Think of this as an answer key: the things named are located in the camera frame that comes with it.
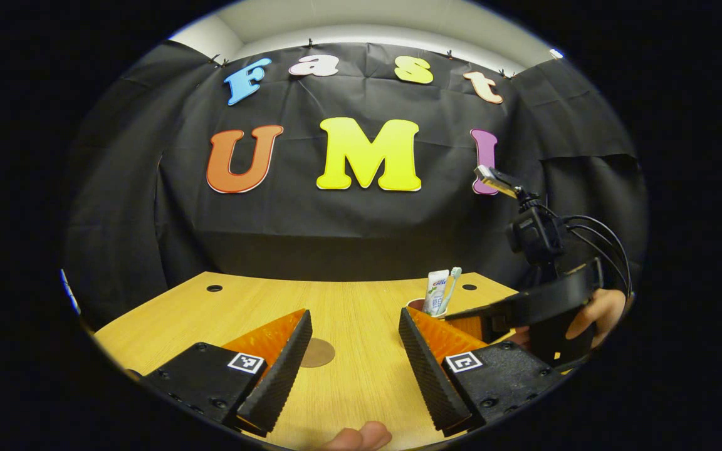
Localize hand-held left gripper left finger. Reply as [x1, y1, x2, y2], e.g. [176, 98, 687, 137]
[140, 309, 313, 438]

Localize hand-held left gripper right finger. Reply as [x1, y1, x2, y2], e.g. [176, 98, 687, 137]
[398, 306, 565, 438]

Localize pale green toothbrush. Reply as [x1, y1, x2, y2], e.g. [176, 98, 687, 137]
[436, 267, 463, 316]

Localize round brown coaster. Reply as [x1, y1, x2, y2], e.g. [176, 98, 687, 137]
[298, 338, 336, 368]

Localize white toothpaste tube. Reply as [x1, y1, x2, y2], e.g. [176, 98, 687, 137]
[423, 270, 451, 316]

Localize beige cup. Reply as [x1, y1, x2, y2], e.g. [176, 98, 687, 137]
[406, 298, 457, 321]

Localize wooden desktop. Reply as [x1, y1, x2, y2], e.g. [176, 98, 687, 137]
[93, 271, 578, 451]

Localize black backdrop cloth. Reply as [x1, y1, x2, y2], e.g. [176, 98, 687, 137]
[63, 41, 650, 326]

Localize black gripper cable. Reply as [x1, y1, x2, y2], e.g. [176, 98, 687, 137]
[562, 215, 633, 296]

